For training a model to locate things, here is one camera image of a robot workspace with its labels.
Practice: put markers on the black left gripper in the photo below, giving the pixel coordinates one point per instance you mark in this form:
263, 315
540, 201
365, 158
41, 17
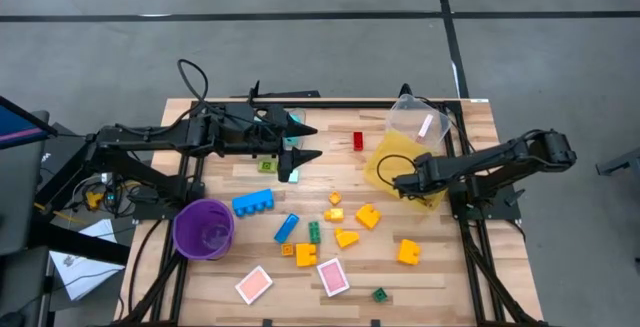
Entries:
250, 132

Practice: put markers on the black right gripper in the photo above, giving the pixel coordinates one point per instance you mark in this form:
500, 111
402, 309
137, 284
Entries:
434, 172

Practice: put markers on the yellow translucent plastic bin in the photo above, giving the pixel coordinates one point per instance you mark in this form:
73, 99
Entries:
395, 144

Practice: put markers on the large yellow notched brick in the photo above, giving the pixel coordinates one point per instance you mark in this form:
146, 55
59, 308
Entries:
408, 253
367, 217
304, 256

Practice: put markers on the red toy brick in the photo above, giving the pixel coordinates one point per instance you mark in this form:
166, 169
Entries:
358, 141

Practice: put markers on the small orange toy brick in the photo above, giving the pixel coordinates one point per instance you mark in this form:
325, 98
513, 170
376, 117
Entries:
335, 198

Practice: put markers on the large blue four-stud brick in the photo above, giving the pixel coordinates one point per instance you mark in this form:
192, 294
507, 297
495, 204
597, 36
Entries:
253, 203

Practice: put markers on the small yellow toy brick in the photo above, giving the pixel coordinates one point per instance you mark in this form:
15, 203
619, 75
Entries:
334, 215

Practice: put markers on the yellow curved toy brick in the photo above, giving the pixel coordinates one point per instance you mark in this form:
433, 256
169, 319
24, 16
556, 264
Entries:
346, 239

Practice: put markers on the long blue toy brick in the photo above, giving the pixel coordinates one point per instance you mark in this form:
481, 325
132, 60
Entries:
286, 228

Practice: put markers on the small orange square brick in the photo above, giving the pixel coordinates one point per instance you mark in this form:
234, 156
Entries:
287, 250

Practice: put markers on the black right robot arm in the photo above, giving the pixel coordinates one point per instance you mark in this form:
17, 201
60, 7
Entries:
500, 159

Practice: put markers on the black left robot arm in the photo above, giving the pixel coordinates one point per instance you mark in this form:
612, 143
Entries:
150, 134

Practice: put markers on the small mint green block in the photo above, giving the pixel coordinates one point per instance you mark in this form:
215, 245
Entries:
295, 177

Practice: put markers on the lime green toy brick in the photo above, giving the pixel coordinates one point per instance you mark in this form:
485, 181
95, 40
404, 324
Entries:
268, 167

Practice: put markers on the clear rounded plastic container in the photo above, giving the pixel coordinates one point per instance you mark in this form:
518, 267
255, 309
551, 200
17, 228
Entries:
410, 114

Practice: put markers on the small dark green brick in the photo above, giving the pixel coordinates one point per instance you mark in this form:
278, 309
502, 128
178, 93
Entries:
380, 294

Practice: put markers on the pink boxed card deck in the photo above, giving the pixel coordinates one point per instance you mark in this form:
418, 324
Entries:
333, 277

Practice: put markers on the purple plastic bucket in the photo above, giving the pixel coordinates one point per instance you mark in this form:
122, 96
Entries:
197, 217

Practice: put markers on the small black table clamp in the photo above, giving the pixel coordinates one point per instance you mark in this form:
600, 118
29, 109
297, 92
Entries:
375, 323
267, 323

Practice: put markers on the pink card left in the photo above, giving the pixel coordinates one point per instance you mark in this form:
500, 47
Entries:
254, 284

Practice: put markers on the grey chair base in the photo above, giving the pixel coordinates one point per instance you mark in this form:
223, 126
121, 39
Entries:
620, 162

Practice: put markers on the black equipment box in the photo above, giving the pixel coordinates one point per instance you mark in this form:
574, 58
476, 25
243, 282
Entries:
65, 162

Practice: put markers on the black stand leg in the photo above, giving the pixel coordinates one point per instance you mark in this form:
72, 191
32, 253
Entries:
80, 243

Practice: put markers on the white paper sheet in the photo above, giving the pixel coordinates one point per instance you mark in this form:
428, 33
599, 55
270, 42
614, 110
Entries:
82, 274

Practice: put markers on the blue screen monitor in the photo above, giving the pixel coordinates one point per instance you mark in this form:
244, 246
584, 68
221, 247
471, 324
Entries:
17, 127

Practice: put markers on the dark grey cabinet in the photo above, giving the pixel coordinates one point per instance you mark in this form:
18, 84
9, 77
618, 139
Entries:
20, 202

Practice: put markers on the black mount bracket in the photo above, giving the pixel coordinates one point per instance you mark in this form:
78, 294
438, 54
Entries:
305, 94
405, 91

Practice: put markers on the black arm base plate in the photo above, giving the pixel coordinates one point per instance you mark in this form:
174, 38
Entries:
505, 213
150, 212

